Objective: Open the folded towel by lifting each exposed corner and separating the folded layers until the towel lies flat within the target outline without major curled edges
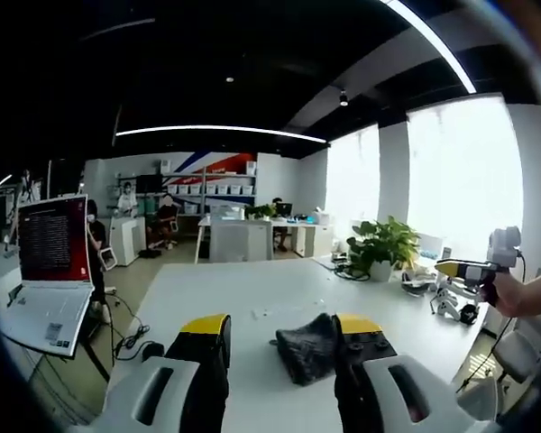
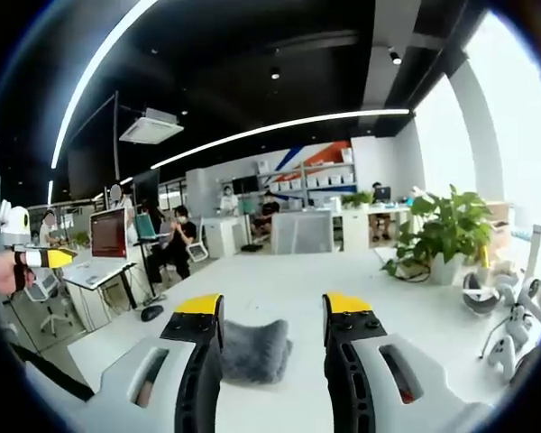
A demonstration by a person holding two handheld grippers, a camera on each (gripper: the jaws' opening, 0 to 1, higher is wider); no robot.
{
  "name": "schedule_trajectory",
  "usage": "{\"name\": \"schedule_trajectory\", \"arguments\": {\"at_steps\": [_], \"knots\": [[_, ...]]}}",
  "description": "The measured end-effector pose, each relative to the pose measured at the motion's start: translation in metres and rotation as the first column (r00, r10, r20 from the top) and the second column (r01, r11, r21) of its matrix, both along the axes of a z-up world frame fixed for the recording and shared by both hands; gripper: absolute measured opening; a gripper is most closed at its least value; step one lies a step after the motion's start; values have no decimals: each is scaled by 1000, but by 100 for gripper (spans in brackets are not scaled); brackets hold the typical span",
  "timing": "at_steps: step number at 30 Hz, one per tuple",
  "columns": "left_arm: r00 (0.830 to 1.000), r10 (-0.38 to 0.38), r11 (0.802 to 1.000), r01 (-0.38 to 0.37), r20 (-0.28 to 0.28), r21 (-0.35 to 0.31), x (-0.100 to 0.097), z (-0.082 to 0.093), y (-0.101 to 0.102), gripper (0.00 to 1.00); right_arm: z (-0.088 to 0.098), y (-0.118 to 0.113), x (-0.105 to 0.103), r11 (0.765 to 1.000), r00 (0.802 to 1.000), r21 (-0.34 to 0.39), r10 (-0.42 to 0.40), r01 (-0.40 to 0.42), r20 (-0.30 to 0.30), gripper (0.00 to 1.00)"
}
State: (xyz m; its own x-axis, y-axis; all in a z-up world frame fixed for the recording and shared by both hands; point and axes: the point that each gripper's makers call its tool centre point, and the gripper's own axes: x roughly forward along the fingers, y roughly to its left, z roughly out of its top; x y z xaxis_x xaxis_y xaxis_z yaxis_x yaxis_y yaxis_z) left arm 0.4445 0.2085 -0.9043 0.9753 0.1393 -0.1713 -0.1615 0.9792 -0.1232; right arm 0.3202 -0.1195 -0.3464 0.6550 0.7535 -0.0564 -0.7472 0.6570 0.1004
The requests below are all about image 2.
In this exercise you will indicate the grey towel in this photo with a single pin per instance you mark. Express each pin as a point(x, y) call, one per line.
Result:
point(257, 349)

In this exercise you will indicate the person's left hand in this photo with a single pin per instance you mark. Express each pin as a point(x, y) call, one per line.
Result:
point(0, 273)

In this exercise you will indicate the white swivel office chair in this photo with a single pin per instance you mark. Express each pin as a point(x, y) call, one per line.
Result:
point(43, 288)

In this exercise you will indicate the white desk with black leg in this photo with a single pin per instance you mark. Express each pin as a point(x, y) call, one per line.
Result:
point(92, 273)

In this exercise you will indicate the white computer monitor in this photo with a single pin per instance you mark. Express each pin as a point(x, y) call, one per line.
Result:
point(109, 234)

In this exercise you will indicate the black computer mouse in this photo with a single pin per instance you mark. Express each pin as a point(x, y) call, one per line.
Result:
point(152, 312)

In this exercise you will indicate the teal chair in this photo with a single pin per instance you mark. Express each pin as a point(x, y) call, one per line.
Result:
point(146, 225)

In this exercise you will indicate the white hand controller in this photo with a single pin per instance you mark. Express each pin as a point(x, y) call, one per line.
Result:
point(502, 354)
point(518, 322)

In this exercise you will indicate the white plant pot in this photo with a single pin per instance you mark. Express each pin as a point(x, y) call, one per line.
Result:
point(446, 269)

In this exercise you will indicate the ceiling air conditioner unit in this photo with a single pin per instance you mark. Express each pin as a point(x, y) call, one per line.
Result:
point(151, 125)

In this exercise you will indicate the long ceiling light strip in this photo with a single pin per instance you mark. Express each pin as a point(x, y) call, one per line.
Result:
point(275, 128)
point(88, 67)

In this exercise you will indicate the green leafy potted plant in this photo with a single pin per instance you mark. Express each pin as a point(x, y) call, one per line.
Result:
point(446, 225)

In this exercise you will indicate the small green plant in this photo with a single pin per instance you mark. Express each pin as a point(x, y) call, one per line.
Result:
point(358, 199)

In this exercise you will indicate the white upright stand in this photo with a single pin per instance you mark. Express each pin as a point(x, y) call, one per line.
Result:
point(533, 257)

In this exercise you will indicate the storage shelf with white boxes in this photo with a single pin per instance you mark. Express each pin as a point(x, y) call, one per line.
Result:
point(315, 180)

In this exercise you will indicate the ceiling spotlight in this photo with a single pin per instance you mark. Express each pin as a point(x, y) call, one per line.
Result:
point(275, 73)
point(394, 56)

